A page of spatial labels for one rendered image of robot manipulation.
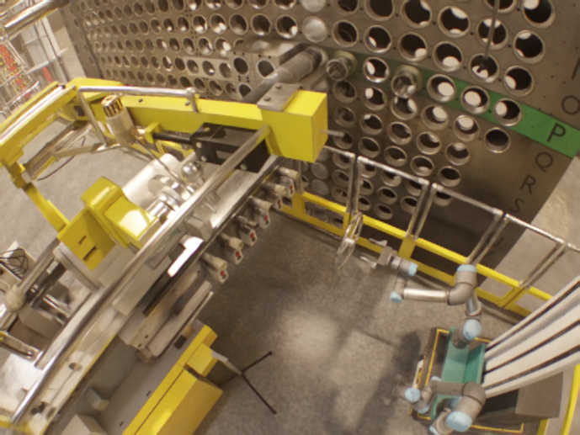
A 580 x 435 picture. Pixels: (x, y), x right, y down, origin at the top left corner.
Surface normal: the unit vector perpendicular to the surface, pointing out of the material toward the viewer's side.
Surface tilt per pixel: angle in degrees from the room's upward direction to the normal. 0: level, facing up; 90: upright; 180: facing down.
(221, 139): 0
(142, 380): 0
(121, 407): 0
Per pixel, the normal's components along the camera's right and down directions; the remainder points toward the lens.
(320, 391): -0.08, -0.62
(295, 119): -0.39, 0.74
